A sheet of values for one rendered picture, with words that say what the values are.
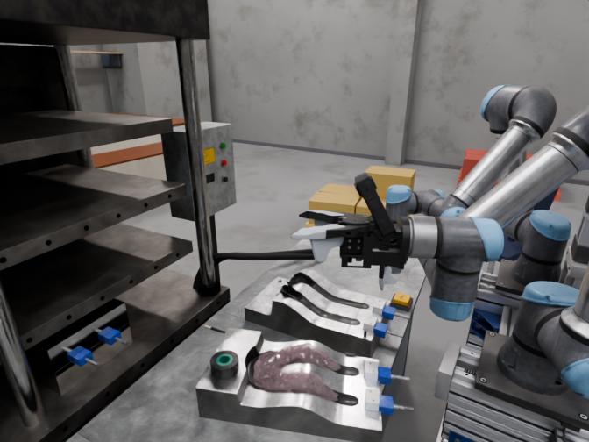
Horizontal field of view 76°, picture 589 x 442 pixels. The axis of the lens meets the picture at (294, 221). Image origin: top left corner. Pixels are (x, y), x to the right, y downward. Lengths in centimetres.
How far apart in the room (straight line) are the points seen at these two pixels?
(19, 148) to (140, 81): 728
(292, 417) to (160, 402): 41
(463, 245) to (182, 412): 91
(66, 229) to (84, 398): 52
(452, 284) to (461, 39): 678
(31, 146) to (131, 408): 78
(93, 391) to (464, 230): 117
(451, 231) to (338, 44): 747
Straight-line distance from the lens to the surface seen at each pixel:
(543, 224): 142
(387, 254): 68
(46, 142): 124
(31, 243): 122
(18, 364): 127
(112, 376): 144
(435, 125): 747
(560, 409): 106
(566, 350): 89
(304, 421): 113
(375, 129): 778
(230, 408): 116
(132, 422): 127
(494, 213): 83
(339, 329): 134
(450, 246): 68
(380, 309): 141
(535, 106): 126
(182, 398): 128
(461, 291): 73
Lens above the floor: 171
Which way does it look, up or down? 22 degrees down
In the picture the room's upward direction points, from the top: straight up
